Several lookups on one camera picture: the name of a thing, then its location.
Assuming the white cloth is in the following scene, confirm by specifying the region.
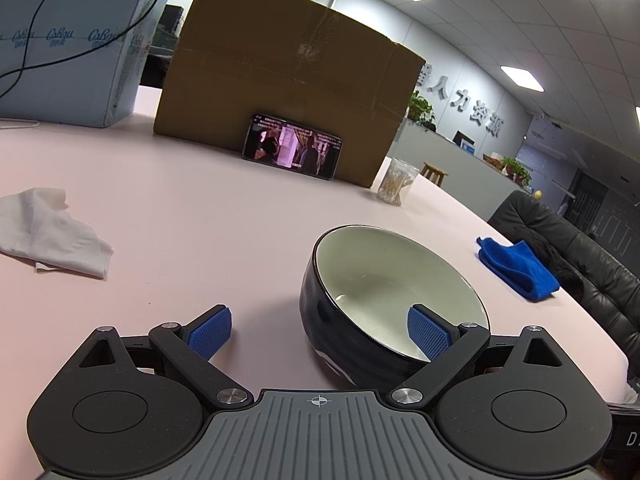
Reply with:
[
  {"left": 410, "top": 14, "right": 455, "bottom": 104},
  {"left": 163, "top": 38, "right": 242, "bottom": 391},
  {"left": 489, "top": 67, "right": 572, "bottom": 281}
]
[{"left": 0, "top": 187, "right": 114, "bottom": 280}]

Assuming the brown cardboard box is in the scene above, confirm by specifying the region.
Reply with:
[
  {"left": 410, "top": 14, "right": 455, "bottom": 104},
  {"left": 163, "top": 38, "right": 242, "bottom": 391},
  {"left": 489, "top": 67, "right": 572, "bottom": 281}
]
[{"left": 152, "top": 0, "right": 428, "bottom": 190}]

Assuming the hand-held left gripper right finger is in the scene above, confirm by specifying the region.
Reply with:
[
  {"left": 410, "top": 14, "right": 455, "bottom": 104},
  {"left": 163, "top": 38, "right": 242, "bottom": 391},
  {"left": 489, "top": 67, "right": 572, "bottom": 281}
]
[{"left": 387, "top": 304, "right": 568, "bottom": 407}]

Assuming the dark blue ceramic bowl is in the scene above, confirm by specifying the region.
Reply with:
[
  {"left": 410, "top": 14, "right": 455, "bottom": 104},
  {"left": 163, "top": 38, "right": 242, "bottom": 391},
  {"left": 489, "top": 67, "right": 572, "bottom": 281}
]
[{"left": 299, "top": 225, "right": 492, "bottom": 391}]

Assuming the silver wall lettering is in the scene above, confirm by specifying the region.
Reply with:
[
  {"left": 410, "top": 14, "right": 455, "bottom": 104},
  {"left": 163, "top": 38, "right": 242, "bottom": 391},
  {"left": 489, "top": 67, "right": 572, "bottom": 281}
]
[{"left": 417, "top": 62, "right": 506, "bottom": 136}]

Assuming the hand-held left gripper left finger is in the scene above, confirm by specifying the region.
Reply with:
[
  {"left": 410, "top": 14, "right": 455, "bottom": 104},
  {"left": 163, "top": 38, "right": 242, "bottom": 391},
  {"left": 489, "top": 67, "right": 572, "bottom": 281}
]
[{"left": 80, "top": 304, "right": 254, "bottom": 407}]

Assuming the plastic-wrapped pale blue box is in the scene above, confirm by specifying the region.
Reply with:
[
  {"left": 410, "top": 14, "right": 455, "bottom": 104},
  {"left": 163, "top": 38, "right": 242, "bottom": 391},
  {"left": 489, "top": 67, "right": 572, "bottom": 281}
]
[{"left": 0, "top": 0, "right": 175, "bottom": 129}]

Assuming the grey reception counter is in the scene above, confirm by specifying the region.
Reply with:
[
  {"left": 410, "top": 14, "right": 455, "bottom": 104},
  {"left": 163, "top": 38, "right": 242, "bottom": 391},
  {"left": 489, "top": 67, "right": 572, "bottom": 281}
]
[{"left": 384, "top": 120, "right": 532, "bottom": 226}]

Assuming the low potted green plant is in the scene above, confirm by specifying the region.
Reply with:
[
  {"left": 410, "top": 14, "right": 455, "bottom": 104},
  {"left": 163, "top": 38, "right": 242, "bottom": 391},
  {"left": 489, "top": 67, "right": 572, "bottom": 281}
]
[{"left": 500, "top": 157, "right": 534, "bottom": 189}]

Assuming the black smartphone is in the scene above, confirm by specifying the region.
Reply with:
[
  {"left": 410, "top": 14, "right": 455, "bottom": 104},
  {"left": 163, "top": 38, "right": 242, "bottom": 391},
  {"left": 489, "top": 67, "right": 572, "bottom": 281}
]
[{"left": 242, "top": 114, "right": 344, "bottom": 181}]

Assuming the rectangular ceiling light panel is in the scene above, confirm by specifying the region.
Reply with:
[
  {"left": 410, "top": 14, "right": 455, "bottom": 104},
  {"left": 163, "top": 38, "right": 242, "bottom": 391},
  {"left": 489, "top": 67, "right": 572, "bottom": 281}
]
[{"left": 501, "top": 65, "right": 545, "bottom": 94}]

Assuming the tall potted green plant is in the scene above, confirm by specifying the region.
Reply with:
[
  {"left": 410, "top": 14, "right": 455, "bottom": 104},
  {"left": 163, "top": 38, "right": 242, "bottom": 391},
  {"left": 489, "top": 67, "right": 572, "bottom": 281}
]
[{"left": 407, "top": 91, "right": 437, "bottom": 131}]

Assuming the wooden stool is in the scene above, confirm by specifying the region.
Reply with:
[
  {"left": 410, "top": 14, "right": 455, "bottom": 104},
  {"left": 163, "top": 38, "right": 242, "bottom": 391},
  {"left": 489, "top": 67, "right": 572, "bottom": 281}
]
[{"left": 420, "top": 161, "right": 449, "bottom": 186}]

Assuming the clear cotton swab jar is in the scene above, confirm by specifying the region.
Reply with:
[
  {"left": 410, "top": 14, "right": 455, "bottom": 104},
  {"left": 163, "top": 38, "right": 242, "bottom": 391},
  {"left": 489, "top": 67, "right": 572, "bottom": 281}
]
[{"left": 376, "top": 157, "right": 421, "bottom": 206}]

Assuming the blue microfibre cloth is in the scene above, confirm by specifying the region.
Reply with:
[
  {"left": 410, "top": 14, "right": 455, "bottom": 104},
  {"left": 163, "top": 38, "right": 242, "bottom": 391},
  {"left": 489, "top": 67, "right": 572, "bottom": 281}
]
[{"left": 476, "top": 236, "right": 561, "bottom": 303}]

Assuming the black leather sofa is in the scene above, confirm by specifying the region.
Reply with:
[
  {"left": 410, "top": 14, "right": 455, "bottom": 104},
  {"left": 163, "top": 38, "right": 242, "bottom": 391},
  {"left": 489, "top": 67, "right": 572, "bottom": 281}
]
[{"left": 487, "top": 190, "right": 640, "bottom": 363}]

